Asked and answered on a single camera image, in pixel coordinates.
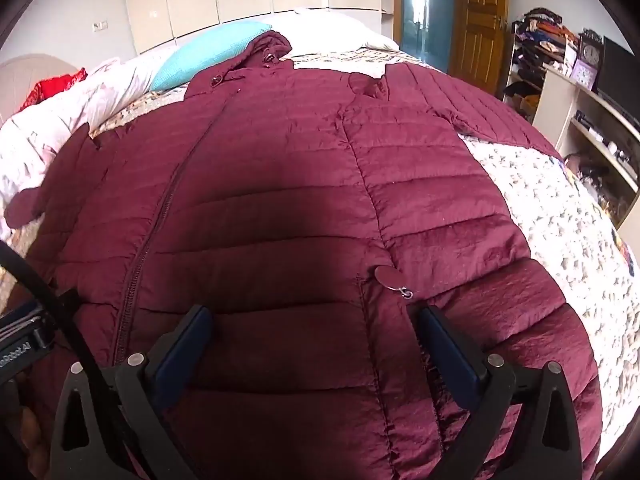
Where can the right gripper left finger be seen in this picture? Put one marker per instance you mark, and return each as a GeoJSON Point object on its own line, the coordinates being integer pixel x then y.
{"type": "Point", "coordinates": [121, 433]}

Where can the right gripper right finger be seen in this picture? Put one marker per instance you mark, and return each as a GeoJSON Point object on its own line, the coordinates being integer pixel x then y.
{"type": "Point", "coordinates": [544, 443]}

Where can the maroon quilted puffer jacket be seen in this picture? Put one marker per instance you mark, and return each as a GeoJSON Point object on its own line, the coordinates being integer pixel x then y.
{"type": "Point", "coordinates": [300, 239]}

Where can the clothes shelf rack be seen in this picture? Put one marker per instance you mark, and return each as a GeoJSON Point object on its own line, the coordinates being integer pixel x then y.
{"type": "Point", "coordinates": [539, 39]}

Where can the pink floral comforter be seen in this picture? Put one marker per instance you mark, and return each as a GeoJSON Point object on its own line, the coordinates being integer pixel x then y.
{"type": "Point", "coordinates": [31, 138]}

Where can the patterned beige bedspread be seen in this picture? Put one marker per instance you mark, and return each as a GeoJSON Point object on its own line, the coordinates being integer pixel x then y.
{"type": "Point", "coordinates": [565, 229]}

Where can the red cloth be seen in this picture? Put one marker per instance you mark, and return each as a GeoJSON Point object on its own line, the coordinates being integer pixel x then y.
{"type": "Point", "coordinates": [46, 88]}

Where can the beige padded headboard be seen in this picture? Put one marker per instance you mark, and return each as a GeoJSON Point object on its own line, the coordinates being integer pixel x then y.
{"type": "Point", "coordinates": [19, 75]}

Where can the white shelf unit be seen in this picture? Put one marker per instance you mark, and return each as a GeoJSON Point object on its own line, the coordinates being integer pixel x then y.
{"type": "Point", "coordinates": [577, 120]}

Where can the turquoise pillow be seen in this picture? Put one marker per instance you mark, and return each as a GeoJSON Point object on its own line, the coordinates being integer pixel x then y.
{"type": "Point", "coordinates": [212, 47]}

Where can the black television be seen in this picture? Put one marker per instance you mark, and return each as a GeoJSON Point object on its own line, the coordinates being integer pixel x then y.
{"type": "Point", "coordinates": [618, 79]}

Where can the ornate table clock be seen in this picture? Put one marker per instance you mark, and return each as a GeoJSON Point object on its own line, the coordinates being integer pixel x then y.
{"type": "Point", "coordinates": [590, 49]}

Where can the white pillow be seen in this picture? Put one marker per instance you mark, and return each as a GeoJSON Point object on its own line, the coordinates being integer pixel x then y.
{"type": "Point", "coordinates": [326, 31]}

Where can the wooden door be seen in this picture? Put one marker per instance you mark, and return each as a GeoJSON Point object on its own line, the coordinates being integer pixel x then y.
{"type": "Point", "coordinates": [477, 42]}

